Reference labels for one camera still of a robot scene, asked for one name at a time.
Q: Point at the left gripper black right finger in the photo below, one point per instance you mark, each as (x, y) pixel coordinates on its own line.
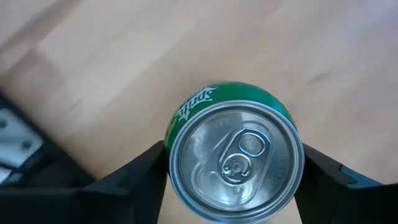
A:
(335, 199)

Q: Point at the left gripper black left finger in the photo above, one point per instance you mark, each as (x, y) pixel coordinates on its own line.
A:
(133, 193)

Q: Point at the green Sprite can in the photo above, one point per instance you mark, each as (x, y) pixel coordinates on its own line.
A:
(236, 161)

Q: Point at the black aluminium rail frame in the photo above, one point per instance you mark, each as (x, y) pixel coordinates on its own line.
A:
(59, 165)

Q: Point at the metal corner bracket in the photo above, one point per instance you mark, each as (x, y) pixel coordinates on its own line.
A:
(15, 140)

